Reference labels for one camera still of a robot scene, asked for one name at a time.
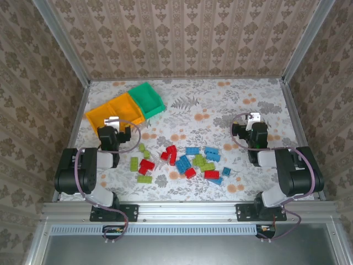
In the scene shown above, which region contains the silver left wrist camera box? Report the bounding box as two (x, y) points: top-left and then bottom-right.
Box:
(103, 116), (120, 130)

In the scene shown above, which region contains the aluminium table edge rail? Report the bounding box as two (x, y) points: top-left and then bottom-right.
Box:
(88, 76), (285, 82)

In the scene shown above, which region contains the black wiring port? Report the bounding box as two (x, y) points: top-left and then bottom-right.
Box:
(255, 223), (276, 240)
(102, 225), (125, 240)

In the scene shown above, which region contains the yellow plastic bin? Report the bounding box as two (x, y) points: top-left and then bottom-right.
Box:
(85, 102), (122, 136)
(108, 92), (146, 126)

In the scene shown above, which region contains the aluminium table side rail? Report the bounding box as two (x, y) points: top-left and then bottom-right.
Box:
(51, 81), (92, 202)
(279, 78), (327, 202)

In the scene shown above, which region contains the green plastic bin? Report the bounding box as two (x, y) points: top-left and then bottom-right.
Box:
(127, 82), (166, 120)

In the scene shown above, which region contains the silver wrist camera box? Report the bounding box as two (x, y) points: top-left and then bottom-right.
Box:
(103, 116), (120, 130)
(246, 112), (261, 130)

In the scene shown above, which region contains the red angled lego piece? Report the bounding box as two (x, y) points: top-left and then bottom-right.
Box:
(140, 158), (156, 171)

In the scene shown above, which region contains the grey metal lower shelf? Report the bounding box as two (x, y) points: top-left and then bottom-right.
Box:
(26, 218), (353, 265)

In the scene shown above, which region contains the floral patterned table cover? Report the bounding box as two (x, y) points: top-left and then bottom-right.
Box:
(55, 78), (322, 202)

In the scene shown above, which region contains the red arch lego piece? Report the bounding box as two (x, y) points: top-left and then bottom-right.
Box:
(165, 145), (177, 166)

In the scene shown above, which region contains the large blue lego brick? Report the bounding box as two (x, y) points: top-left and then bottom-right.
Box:
(175, 155), (191, 174)

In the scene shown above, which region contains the aluminium corner post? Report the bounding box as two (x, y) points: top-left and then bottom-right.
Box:
(31, 0), (92, 86)
(281, 0), (336, 83)

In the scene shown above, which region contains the grey slotted cable duct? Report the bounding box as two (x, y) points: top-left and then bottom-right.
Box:
(50, 224), (260, 236)

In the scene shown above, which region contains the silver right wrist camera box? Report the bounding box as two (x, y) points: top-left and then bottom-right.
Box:
(246, 112), (261, 130)

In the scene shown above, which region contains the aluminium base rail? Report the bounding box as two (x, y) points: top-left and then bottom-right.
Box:
(41, 201), (339, 222)

